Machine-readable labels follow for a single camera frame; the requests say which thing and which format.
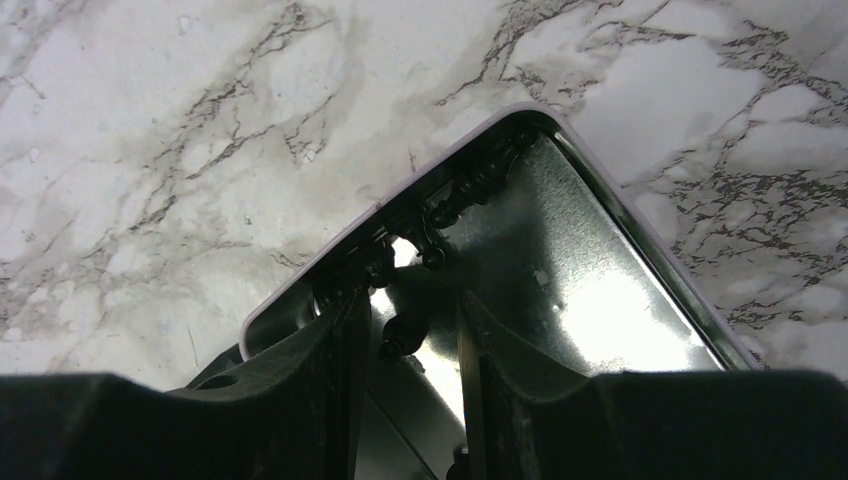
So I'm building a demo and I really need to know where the black chess pawn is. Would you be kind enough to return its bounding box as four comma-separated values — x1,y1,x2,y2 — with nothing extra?
428,148,519,229
378,312,429,364
396,221,445,271

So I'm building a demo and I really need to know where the white box of black pieces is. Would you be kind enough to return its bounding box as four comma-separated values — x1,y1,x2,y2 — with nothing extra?
238,103,756,479

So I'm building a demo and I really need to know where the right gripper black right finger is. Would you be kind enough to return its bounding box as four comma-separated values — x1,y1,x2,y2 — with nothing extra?
458,292,847,479

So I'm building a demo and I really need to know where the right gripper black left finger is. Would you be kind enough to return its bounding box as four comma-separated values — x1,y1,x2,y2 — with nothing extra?
1,289,371,479

